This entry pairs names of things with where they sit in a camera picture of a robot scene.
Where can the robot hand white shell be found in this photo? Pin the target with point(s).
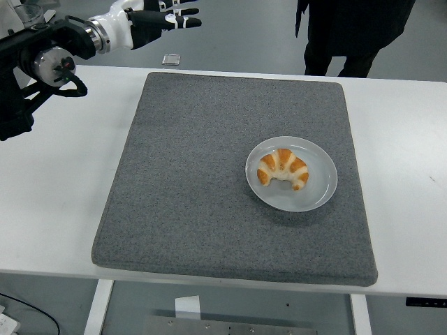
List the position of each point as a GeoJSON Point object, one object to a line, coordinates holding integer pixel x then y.
{"type": "Point", "coordinates": [143, 28]}

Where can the croissant bread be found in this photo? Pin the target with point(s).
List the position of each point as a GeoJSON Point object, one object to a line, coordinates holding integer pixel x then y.
{"type": "Point", "coordinates": [283, 167]}

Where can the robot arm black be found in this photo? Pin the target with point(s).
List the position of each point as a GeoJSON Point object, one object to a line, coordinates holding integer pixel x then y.
{"type": "Point", "coordinates": [17, 70]}

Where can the pale blue round plate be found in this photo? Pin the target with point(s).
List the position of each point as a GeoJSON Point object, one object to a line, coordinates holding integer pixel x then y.
{"type": "Point", "coordinates": [321, 190]}

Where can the grey metal plate with screws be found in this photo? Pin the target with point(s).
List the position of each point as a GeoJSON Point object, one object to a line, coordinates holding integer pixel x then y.
{"type": "Point", "coordinates": [227, 328]}

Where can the silver floor socket cover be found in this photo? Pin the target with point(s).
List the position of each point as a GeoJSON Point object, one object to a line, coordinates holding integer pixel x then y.
{"type": "Point", "coordinates": [171, 59]}

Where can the bin with clear bag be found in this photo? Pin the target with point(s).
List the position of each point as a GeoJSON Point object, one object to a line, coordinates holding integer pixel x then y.
{"type": "Point", "coordinates": [29, 14]}

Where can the white cloth cover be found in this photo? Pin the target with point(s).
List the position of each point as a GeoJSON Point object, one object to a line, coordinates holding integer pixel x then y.
{"type": "Point", "coordinates": [7, 17]}

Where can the grey felt mat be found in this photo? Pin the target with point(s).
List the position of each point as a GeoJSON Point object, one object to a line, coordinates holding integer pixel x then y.
{"type": "Point", "coordinates": [174, 227]}

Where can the person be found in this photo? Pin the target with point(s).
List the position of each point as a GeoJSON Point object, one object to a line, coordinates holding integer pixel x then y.
{"type": "Point", "coordinates": [356, 24]}

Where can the white table leg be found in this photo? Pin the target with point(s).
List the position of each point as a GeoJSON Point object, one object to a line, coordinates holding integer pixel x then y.
{"type": "Point", "coordinates": [97, 310]}
{"type": "Point", "coordinates": [361, 317]}

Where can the white power strip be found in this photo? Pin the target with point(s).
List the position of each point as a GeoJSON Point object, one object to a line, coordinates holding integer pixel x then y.
{"type": "Point", "coordinates": [7, 324]}

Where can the black table control panel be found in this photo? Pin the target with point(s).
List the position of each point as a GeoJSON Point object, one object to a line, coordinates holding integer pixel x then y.
{"type": "Point", "coordinates": [426, 301]}

